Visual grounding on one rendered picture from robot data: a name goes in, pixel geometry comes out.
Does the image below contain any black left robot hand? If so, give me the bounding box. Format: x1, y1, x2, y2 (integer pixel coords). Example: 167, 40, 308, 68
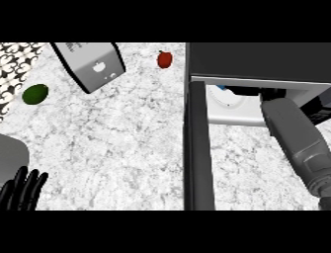
0, 165, 52, 211

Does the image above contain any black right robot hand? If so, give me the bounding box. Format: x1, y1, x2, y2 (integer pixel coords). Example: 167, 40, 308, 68
228, 85, 288, 102

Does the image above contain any white microwave turntable plate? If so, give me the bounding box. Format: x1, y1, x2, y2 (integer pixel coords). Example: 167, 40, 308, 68
206, 86, 249, 117

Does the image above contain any dark grey microwave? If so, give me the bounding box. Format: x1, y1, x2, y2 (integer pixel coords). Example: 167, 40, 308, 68
183, 42, 331, 128

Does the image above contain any dark grey microwave door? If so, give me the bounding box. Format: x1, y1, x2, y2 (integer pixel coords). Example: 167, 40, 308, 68
182, 80, 217, 211

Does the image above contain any red bell pepper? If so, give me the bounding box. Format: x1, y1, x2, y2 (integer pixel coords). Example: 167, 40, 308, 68
157, 49, 175, 70

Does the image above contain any green avocado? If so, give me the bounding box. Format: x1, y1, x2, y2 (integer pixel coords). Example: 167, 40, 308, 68
21, 83, 52, 106

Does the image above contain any silver toaster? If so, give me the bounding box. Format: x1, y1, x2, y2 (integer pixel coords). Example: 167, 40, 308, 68
50, 42, 127, 95

